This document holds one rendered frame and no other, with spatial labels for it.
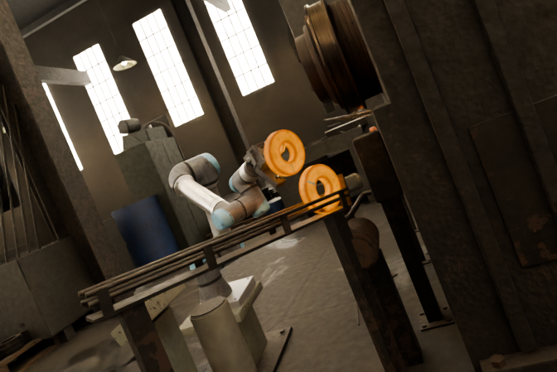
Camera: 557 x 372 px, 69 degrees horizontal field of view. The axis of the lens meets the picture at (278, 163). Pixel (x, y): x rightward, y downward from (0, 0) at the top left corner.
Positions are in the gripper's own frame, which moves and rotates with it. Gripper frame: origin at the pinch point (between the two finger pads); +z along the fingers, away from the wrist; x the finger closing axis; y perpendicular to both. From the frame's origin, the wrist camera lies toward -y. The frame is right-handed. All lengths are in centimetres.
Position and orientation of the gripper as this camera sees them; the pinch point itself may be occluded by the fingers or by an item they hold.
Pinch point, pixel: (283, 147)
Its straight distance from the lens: 134.6
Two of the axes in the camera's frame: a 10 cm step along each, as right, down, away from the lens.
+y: -5.2, -8.4, 1.5
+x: 7.0, -3.3, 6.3
